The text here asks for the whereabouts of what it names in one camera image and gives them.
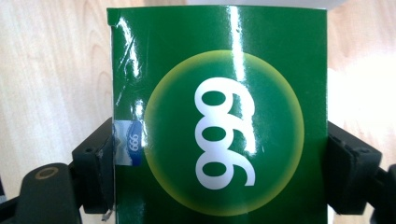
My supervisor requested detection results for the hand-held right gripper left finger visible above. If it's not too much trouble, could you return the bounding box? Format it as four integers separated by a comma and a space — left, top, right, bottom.
71, 117, 116, 216

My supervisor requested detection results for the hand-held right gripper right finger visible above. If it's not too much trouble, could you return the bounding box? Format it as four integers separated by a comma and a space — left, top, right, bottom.
326, 120, 383, 216

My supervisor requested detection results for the green glossy box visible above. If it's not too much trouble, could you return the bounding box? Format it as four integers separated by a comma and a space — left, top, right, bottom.
106, 5, 330, 224

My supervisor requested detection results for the white plastic container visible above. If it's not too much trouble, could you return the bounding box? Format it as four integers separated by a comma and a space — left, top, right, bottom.
186, 0, 348, 9

